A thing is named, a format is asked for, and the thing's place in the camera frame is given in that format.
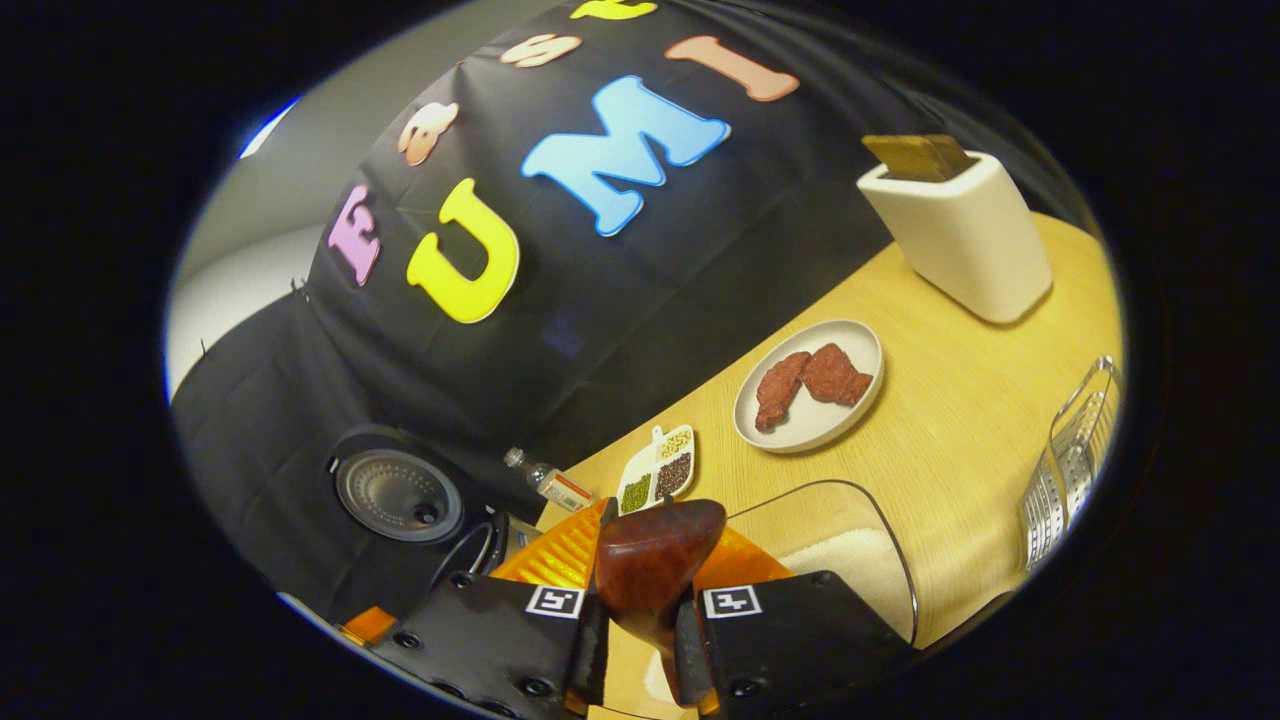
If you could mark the small clear bottle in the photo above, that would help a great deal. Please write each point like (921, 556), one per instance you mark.
(560, 487)

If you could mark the clear rice container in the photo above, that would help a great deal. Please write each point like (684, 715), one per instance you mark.
(860, 520)

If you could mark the brown wooden spoon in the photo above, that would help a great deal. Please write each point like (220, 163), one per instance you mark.
(655, 560)

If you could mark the black backdrop cloth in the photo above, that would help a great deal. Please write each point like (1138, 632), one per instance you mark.
(620, 300)

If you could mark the white rice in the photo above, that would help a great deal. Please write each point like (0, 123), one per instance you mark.
(850, 570)

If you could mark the dark grey rice cooker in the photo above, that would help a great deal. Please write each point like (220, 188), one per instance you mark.
(395, 490)

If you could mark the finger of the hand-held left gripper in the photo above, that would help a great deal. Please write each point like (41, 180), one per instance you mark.
(368, 625)

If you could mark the white divided bean dish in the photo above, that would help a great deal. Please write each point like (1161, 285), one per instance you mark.
(660, 470)

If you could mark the large ceiling light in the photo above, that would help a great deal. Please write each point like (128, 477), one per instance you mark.
(268, 128)

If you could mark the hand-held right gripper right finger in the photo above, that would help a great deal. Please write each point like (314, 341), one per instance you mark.
(790, 630)

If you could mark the white round plate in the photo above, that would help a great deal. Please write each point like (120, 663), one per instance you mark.
(810, 425)

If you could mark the red meat piece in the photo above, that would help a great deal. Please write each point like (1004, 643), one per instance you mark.
(778, 390)
(835, 375)

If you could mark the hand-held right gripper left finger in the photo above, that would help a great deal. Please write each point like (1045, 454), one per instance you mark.
(500, 640)

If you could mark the brown toast slice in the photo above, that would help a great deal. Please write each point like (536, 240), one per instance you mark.
(900, 158)
(952, 155)

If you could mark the white toaster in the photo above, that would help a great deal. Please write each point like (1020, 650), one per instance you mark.
(965, 250)

